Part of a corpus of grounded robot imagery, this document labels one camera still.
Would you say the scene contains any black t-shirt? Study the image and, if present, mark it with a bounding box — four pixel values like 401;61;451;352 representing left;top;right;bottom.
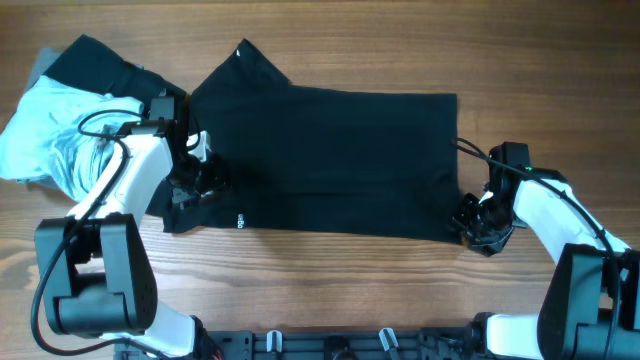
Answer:
148;41;461;243

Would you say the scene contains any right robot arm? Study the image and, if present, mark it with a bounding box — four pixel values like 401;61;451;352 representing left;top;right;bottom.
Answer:
452;138;639;359

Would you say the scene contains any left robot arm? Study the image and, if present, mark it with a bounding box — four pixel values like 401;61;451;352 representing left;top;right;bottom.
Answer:
30;96;230;359

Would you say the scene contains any light blue folded garment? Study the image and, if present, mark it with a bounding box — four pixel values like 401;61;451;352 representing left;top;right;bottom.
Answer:
1;75;144;202

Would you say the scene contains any black folded garment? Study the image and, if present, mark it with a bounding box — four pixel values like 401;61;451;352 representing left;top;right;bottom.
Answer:
44;35;186;111

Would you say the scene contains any grey folded garment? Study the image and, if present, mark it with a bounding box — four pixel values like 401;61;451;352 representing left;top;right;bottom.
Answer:
25;48;60;92

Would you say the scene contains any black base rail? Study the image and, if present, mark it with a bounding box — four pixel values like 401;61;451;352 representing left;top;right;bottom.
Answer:
113;327;481;360

